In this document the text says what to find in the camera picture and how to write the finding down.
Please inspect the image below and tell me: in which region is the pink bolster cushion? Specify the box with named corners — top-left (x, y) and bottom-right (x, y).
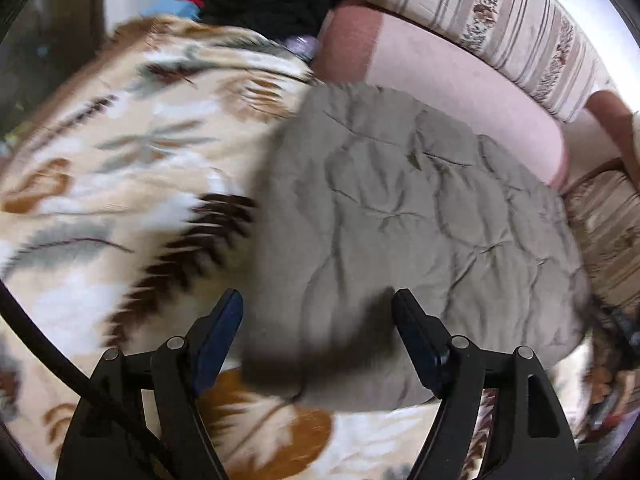
top-left (312, 0), bottom-right (571, 191)

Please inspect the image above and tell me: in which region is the black cable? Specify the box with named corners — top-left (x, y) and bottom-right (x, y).
top-left (0, 282), bottom-right (176, 480)

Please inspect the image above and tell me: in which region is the wooden door with glass panel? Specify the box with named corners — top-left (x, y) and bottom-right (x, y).
top-left (0, 0), bottom-right (106, 136)

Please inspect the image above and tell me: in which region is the purple patterned cloth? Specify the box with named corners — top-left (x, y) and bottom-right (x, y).
top-left (285, 34), bottom-right (322, 61)

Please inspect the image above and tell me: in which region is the striped sofa armrest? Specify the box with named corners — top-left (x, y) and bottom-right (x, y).
top-left (562, 167), bottom-right (640, 311)

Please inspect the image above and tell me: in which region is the leaf print blanket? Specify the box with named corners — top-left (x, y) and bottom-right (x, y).
top-left (0, 14), bottom-right (601, 480)

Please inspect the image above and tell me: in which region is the striped floral sofa cushion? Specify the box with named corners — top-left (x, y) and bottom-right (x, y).
top-left (352, 0), bottom-right (608, 123)

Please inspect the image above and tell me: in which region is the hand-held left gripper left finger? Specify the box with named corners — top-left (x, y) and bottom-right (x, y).
top-left (55, 288), bottom-right (244, 480)

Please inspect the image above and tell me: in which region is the black garment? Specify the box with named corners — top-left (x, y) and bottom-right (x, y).
top-left (197, 0), bottom-right (358, 41)

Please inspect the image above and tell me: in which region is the light blue garment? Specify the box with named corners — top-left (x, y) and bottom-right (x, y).
top-left (142, 0), bottom-right (198, 21)

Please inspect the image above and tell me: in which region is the olive quilted hooded jacket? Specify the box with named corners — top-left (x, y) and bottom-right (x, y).
top-left (240, 82), bottom-right (593, 411)

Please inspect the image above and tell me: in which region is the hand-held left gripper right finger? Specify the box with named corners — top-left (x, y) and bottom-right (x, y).
top-left (392, 288), bottom-right (583, 480)

